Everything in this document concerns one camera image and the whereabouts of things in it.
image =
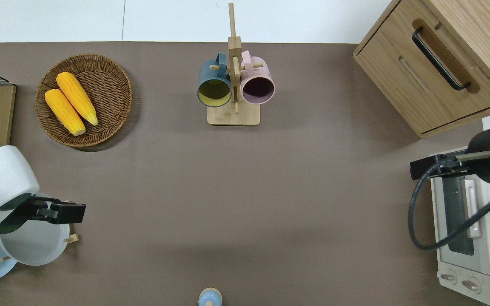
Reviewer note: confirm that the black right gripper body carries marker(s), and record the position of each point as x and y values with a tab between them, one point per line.
483	165

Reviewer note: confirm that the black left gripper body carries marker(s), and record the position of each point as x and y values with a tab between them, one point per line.
17	208

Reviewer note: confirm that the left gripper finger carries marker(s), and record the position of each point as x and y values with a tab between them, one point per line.
46	211
69	213

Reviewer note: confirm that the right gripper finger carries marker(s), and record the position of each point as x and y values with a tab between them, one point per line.
452	166
424	168

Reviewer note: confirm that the gray plate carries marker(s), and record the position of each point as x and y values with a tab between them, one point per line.
36	244

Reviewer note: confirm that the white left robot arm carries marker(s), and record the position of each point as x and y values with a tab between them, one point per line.
2	178

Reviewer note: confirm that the low wooden plate rack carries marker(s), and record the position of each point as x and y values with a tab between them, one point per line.
72	238

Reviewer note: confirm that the wooden cabinet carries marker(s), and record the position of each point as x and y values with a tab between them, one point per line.
398	72

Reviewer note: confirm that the yellow corn cob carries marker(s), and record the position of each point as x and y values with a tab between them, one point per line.
64	111
77	97

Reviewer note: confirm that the brown wicker basket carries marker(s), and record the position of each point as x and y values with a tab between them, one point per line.
109	89

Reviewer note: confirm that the brown table mat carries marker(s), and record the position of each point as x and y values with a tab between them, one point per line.
270	191

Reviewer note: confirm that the small blue bell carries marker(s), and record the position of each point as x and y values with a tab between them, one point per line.
210	297

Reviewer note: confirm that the pink mug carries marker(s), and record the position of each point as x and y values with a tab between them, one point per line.
257	87

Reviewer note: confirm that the wooden mug tree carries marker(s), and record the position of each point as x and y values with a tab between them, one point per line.
233	117

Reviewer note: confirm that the dark blue mug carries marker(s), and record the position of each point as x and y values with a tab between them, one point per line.
214	89

